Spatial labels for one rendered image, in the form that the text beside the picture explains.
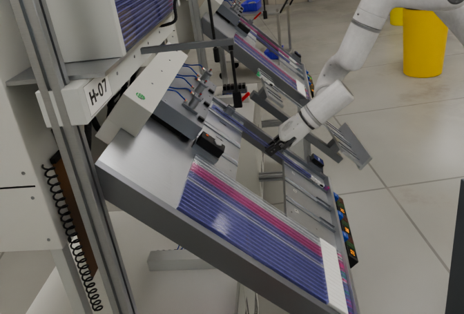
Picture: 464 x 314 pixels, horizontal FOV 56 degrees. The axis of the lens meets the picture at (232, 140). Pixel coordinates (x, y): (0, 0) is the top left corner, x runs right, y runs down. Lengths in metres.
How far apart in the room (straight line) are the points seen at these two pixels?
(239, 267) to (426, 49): 4.00
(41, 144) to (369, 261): 1.80
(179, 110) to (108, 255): 0.42
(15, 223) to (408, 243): 1.97
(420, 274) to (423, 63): 2.84
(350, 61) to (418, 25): 3.37
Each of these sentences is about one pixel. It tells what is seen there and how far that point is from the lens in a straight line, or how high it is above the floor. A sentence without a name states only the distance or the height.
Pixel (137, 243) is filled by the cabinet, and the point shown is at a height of 0.62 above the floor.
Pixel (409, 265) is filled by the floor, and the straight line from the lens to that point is 2.42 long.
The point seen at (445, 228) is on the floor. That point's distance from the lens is 2.68.
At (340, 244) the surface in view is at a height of 0.73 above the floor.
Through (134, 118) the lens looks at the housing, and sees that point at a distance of 1.06.
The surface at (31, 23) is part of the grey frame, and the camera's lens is 0.81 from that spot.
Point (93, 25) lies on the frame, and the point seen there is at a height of 1.46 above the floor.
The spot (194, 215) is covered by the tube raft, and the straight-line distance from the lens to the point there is 0.97.
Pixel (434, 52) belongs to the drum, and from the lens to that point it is 4.81.
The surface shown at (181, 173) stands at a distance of 1.07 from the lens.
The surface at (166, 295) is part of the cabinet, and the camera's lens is 1.43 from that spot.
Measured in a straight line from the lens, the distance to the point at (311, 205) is 1.43.
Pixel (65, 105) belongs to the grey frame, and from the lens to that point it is 0.83.
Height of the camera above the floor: 1.60
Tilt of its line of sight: 26 degrees down
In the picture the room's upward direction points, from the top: 8 degrees counter-clockwise
